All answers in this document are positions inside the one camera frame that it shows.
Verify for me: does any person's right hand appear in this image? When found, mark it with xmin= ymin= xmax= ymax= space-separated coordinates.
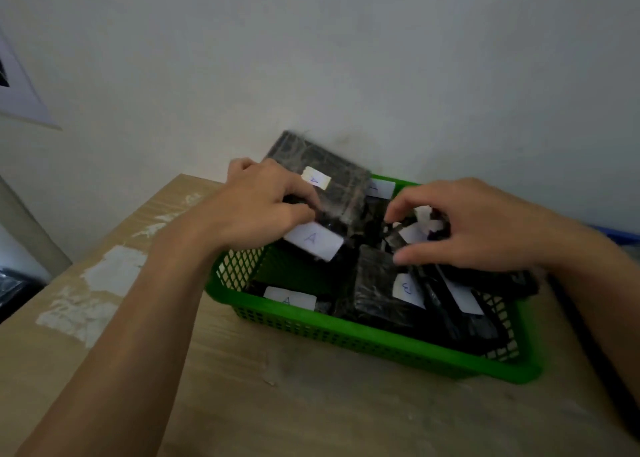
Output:
xmin=383 ymin=177 xmax=552 ymax=272

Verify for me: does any person's left hand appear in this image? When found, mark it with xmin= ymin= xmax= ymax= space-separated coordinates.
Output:
xmin=194 ymin=157 xmax=322 ymax=253

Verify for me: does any small black packet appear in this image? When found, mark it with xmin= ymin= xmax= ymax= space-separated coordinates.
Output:
xmin=384 ymin=205 xmax=452 ymax=253

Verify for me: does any large black packet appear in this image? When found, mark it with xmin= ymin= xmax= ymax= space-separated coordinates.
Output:
xmin=262 ymin=130 xmax=374 ymax=238

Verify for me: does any person's right forearm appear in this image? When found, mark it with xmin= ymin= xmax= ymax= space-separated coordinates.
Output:
xmin=542 ymin=211 xmax=640 ymax=397

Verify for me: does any person's left forearm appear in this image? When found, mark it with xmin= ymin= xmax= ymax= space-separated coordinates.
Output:
xmin=15 ymin=210 xmax=227 ymax=457

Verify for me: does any pile of black labelled packets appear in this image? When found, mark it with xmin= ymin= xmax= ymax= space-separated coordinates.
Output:
xmin=247 ymin=177 xmax=541 ymax=358

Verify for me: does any green plastic mesh basket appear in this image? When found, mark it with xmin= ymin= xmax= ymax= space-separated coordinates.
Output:
xmin=204 ymin=173 xmax=546 ymax=385

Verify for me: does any blue plastic object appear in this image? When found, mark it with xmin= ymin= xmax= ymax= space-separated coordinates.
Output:
xmin=589 ymin=223 xmax=640 ymax=248

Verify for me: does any dark shiny bag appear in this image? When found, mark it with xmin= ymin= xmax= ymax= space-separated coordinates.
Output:
xmin=0 ymin=267 xmax=45 ymax=323

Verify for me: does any white paper sheet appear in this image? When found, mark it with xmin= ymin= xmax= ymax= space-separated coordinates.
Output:
xmin=0 ymin=30 xmax=64 ymax=131

